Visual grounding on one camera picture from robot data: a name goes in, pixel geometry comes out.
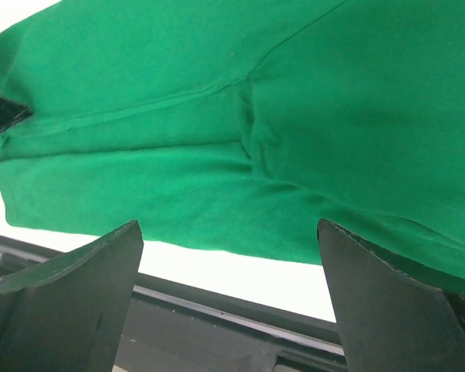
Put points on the green t shirt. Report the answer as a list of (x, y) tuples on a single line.
[(238, 125)]

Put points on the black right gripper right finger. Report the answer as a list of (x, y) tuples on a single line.
[(392, 314)]

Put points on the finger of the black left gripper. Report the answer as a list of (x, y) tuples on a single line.
[(12, 113)]

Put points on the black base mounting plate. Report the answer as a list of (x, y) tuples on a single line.
[(173, 327)]

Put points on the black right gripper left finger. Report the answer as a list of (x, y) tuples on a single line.
[(66, 313)]

